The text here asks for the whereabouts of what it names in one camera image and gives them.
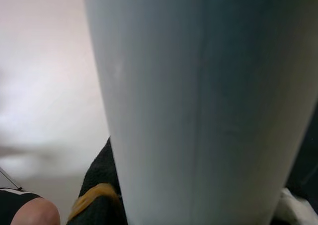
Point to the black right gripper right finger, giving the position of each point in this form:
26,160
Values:
298,210

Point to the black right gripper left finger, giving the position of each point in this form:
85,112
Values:
99,185

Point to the person bare knee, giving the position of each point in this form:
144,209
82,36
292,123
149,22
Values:
34,213

